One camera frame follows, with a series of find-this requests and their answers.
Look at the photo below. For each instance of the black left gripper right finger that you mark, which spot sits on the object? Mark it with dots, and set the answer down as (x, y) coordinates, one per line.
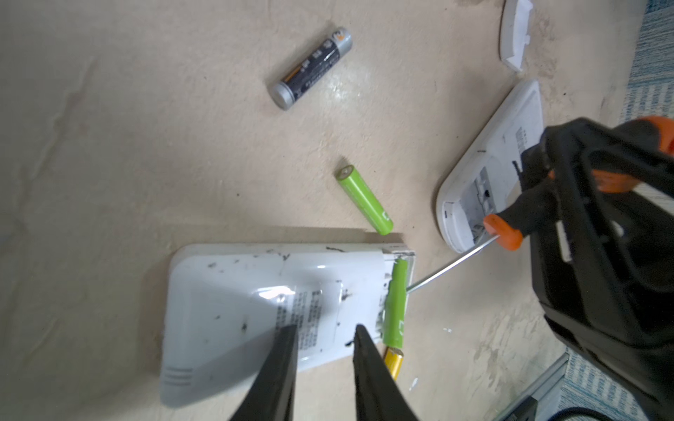
(377, 395)

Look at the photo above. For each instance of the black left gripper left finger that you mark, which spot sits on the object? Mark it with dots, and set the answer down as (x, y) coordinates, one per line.
(271, 397)

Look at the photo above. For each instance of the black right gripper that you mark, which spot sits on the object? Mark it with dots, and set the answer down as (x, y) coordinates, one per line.
(603, 270)

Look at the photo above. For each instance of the yellow black battery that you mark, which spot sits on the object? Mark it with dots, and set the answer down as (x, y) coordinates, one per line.
(393, 360)

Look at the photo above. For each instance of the green battery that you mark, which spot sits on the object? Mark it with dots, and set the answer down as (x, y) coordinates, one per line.
(395, 306)
(367, 203)

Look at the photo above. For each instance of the white remote control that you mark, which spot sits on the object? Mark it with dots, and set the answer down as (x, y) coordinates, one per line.
(485, 176)
(227, 302)

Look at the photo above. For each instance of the orange black handle screwdriver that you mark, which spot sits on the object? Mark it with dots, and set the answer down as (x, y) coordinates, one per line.
(508, 228)

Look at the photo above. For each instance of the white battery cover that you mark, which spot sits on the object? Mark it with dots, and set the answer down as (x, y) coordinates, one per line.
(514, 36)

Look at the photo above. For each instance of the black silver battery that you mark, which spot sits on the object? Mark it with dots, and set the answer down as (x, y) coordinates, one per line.
(290, 88)

